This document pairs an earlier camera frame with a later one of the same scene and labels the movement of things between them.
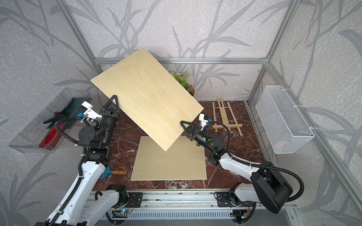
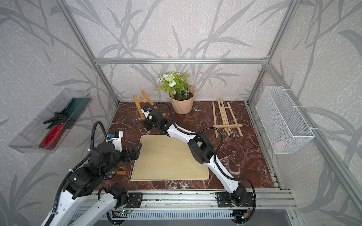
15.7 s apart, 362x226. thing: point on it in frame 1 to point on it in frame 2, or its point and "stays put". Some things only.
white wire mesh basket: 287,132 stays put
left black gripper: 108,113 to 135,154
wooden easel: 225,115 stays put
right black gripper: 195,134 to 147,126
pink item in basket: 279,146 stays put
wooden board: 184,160 stays put
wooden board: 150,96 to 164,157
